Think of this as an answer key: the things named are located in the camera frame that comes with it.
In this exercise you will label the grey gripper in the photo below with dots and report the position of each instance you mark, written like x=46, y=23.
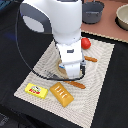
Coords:
x=72, y=58

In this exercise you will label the red toy tomato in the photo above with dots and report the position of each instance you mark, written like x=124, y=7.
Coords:
x=85, y=43

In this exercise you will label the orange toy bread loaf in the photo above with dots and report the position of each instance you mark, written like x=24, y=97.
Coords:
x=61, y=94

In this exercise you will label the yellow butter box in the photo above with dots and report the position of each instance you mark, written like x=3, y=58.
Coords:
x=36, y=90

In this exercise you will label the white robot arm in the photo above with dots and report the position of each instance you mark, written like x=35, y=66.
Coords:
x=63, y=19

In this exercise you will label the round wooden plate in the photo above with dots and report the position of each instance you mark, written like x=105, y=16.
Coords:
x=60, y=70

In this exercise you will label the woven beige placemat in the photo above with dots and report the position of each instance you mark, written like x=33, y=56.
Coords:
x=81, y=110

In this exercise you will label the grey cooking pot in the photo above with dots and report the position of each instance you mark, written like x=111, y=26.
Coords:
x=91, y=12

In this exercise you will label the cream bowl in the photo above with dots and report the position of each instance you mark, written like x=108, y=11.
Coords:
x=122, y=15

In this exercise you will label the knife with wooden handle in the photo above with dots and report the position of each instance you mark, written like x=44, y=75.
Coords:
x=90, y=59

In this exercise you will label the fork with wooden handle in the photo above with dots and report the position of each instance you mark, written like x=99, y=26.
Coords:
x=51, y=76

